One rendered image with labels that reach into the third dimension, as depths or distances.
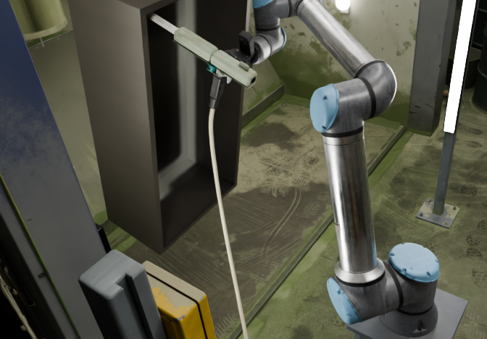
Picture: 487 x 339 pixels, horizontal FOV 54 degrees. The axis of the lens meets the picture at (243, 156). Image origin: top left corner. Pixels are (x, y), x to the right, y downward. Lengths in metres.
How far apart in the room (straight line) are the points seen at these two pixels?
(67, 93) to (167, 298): 2.59
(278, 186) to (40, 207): 2.30
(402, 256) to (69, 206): 0.99
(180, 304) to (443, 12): 2.99
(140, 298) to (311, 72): 3.53
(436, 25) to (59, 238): 2.84
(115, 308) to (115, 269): 0.05
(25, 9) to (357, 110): 1.94
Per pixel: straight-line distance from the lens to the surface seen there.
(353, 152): 1.32
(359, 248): 1.44
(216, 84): 1.58
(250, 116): 3.91
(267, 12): 1.72
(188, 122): 2.60
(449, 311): 1.84
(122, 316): 0.61
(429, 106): 3.72
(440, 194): 3.03
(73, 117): 3.15
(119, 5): 1.61
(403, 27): 3.55
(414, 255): 1.61
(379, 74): 1.35
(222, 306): 2.59
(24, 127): 1.04
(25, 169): 1.06
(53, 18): 2.82
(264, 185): 3.26
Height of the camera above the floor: 2.06
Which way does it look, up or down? 34 degrees down
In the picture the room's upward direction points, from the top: 7 degrees counter-clockwise
